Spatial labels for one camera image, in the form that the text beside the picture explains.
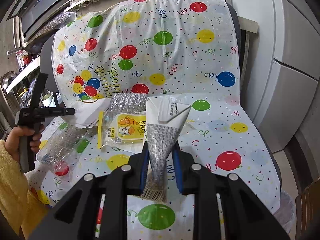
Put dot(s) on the white refrigerator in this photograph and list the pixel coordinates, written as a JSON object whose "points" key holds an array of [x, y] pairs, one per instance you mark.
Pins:
{"points": [[282, 68]]}

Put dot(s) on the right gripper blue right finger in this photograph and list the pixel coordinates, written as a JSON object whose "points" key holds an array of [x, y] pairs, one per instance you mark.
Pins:
{"points": [[177, 167]]}

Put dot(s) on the yellow snack wrapper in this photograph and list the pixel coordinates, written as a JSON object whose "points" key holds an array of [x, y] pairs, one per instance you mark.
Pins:
{"points": [[122, 130]]}

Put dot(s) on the person left hand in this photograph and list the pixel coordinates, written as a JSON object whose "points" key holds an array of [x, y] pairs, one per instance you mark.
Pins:
{"points": [[12, 142]]}

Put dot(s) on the silver foil wrapper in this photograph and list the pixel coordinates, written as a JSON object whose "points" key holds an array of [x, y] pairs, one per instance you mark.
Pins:
{"points": [[128, 102]]}

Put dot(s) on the balloon print birthday tablecloth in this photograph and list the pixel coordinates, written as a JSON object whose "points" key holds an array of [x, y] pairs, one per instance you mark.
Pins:
{"points": [[145, 219]]}

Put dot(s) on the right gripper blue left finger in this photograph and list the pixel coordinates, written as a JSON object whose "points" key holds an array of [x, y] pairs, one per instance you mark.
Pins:
{"points": [[144, 160]]}

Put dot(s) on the yellow fleece sleeve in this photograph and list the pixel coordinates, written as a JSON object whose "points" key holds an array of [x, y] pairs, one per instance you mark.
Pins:
{"points": [[19, 206]]}

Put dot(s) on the clear plastic packaging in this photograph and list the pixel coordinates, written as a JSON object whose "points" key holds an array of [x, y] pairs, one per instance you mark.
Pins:
{"points": [[61, 150]]}

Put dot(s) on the white paper napkin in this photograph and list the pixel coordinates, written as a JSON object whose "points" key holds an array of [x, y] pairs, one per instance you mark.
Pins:
{"points": [[87, 113]]}

